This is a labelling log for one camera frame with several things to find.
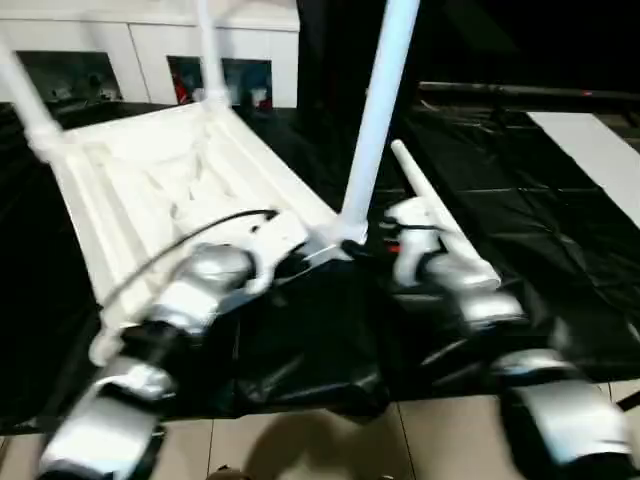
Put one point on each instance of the white plastic table leg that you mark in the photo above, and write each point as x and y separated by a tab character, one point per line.
440	210
212	55
380	100
30	105

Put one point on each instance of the white plastic table top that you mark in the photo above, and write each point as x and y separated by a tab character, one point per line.
150	165

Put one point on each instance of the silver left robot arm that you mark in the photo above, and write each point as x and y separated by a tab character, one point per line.
210	270

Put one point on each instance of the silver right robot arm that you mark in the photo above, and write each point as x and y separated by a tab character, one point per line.
475	295

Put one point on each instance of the black work mat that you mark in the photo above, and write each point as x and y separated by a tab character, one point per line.
525	225

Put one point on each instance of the white mug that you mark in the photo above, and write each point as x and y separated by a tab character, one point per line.
259	96
198	94

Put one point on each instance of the black metal rod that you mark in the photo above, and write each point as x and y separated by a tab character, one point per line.
500	89

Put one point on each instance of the black case with yellow label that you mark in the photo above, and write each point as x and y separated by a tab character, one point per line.
325	50

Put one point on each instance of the white flat board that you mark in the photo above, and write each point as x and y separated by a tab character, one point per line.
590	150

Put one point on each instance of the white cabinet with glass doors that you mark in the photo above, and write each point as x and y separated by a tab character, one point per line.
150	35

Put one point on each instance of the black metal table strut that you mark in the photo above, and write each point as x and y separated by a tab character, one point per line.
630	400

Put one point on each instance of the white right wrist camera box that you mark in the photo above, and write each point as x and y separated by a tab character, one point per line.
415	250

